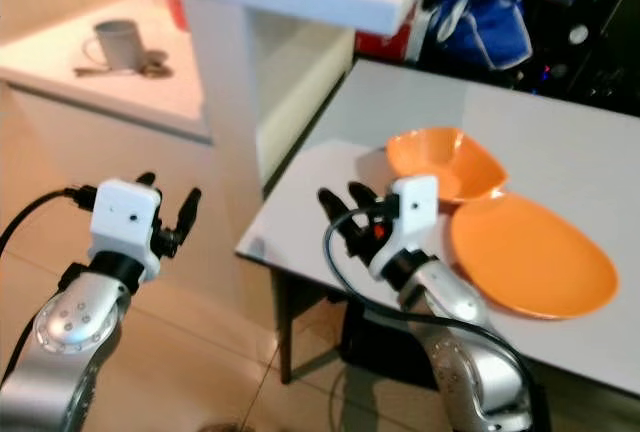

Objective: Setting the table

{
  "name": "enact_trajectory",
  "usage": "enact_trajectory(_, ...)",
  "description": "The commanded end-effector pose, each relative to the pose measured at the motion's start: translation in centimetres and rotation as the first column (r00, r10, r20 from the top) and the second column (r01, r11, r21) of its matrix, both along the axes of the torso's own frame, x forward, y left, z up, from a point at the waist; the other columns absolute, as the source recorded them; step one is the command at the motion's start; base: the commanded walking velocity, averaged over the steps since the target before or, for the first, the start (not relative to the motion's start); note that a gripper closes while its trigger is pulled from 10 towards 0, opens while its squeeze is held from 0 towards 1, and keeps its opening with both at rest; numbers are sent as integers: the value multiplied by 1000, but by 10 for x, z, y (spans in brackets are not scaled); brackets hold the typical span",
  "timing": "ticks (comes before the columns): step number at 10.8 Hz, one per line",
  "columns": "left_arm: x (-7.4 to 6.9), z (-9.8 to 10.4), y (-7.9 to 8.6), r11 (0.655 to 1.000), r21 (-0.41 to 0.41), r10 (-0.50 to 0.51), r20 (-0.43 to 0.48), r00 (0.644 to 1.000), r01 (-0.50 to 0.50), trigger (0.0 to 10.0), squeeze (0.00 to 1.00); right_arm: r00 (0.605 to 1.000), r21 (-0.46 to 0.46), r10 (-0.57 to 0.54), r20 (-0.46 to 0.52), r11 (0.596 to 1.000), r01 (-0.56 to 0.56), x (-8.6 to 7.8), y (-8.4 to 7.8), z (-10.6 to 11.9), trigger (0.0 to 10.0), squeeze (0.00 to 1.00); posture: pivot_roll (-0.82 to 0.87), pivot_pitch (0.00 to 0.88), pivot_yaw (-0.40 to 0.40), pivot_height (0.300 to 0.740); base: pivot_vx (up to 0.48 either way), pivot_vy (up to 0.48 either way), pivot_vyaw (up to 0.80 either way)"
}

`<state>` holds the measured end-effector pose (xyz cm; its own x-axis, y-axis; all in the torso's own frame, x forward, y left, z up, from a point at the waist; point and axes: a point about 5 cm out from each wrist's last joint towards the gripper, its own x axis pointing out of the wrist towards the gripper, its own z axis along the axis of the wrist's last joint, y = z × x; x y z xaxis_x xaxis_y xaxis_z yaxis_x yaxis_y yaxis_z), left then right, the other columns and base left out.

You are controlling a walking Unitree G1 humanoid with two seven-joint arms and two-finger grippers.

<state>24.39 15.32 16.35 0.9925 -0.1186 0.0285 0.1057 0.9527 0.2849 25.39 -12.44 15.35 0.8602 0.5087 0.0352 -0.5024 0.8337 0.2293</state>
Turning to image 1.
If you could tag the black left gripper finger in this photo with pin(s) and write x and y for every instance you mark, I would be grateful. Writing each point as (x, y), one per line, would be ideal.
(146, 180)
(189, 212)

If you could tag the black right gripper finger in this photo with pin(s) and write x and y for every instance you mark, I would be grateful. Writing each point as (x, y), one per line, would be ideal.
(335, 210)
(362, 195)

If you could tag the metal spoon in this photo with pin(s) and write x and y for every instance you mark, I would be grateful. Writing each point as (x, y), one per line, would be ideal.
(156, 65)

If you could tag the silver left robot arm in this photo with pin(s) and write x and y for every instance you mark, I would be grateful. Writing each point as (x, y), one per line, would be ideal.
(70, 332)

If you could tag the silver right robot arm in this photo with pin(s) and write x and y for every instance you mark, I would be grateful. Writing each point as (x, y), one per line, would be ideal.
(480, 372)

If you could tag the orange plastic bowl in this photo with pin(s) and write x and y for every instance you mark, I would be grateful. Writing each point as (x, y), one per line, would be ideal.
(445, 162)

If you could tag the black box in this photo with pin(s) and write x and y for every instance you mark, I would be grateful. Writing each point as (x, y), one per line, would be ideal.
(375, 332)

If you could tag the white counter unit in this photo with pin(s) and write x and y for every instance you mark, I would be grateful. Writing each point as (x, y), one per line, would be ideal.
(220, 102)

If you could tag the grey mug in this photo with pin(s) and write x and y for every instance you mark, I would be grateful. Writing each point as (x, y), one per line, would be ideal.
(122, 44)

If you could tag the red box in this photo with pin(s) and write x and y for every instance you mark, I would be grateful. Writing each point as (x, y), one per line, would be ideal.
(380, 44)

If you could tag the orange plastic plate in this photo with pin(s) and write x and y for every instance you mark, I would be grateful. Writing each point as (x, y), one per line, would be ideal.
(530, 257)

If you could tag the red container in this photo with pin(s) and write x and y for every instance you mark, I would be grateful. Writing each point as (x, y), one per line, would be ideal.
(172, 10)

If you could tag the blue bag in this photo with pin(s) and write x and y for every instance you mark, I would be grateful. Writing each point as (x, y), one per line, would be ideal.
(480, 17)

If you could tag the black cabinet with lights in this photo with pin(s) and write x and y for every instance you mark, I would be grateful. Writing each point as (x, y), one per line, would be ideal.
(590, 62)

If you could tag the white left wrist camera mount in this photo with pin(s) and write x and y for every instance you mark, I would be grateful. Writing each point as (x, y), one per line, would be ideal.
(125, 214)

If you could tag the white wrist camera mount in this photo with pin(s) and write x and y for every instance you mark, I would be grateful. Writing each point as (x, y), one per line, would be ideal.
(410, 214)
(125, 214)

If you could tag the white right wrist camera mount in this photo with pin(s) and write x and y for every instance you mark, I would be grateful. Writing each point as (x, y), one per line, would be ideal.
(410, 214)

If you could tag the black metal table frame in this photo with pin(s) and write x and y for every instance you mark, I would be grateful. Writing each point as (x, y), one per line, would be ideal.
(286, 332)

